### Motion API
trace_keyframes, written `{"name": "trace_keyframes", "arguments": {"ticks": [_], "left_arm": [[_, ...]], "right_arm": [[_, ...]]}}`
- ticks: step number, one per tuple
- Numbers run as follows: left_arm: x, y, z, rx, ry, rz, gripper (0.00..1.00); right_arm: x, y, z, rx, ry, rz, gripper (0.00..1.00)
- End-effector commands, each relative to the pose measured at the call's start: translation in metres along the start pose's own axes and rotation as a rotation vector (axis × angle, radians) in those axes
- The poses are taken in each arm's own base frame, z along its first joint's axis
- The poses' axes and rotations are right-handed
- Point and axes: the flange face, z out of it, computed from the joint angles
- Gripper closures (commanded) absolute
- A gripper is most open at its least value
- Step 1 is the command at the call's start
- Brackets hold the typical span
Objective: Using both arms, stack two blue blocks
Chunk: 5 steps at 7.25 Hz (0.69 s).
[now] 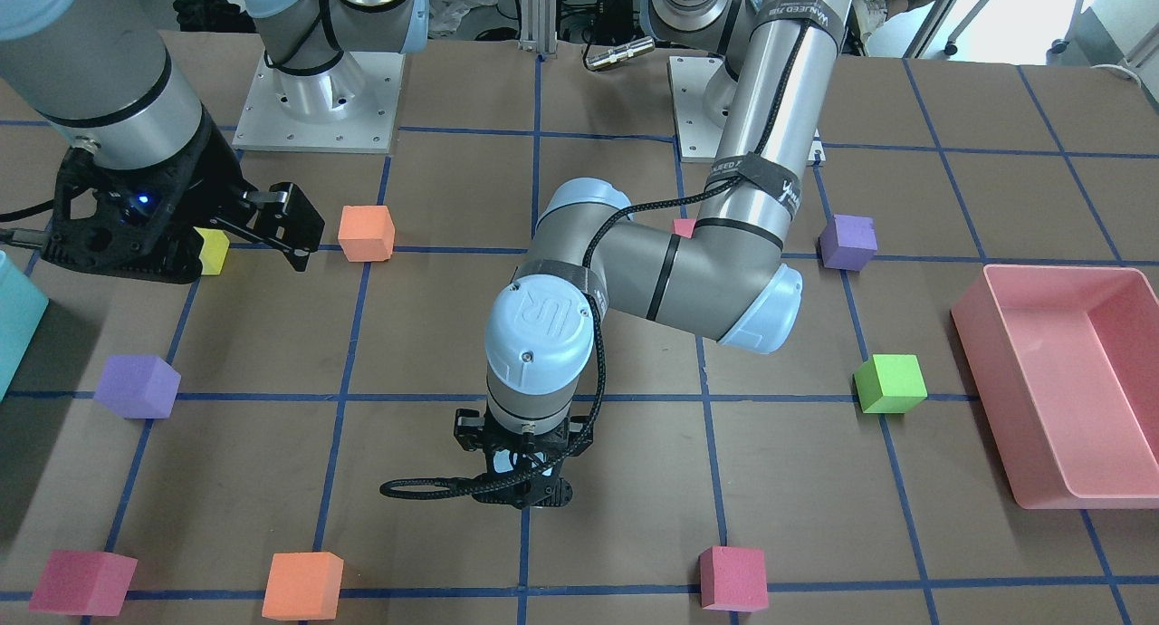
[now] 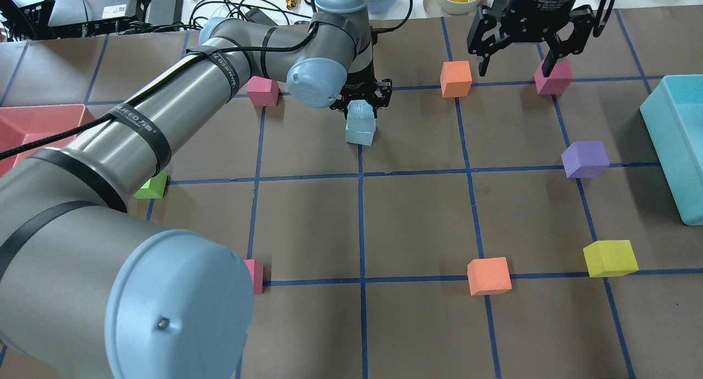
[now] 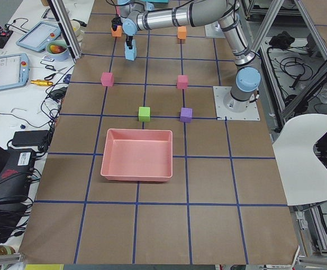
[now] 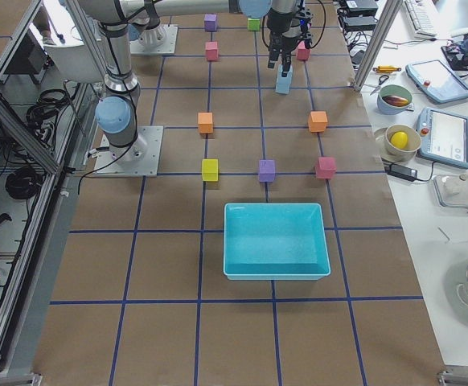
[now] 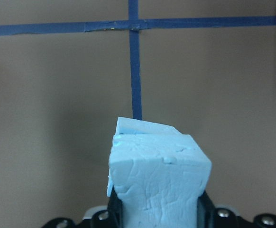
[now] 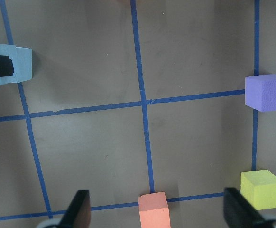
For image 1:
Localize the orange block robot side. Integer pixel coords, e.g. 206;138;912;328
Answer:
337;205;395;263

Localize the yellow foam block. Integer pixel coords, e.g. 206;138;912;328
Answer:
196;227;231;275

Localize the far purple foam block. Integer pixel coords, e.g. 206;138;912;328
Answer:
92;354;181;419

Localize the purple foam block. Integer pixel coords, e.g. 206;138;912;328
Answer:
819;215;879;272
92;354;181;419

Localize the orange block table side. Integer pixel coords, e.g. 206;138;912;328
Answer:
262;552;345;622

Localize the pink block robot side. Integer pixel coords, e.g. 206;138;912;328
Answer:
671;219;697;238

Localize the pink block table side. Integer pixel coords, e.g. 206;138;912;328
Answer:
698;545;770;613

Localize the far pink foam block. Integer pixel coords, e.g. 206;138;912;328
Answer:
28;550;138;617

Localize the green foam block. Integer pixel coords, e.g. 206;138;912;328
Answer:
853;354;928;414

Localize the near purple foam block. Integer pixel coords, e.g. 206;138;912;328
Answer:
819;215;879;272

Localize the pink plastic tray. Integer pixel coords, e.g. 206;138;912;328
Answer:
952;264;1158;509

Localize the aluminium frame post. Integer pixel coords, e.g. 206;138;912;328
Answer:
517;0;559;59

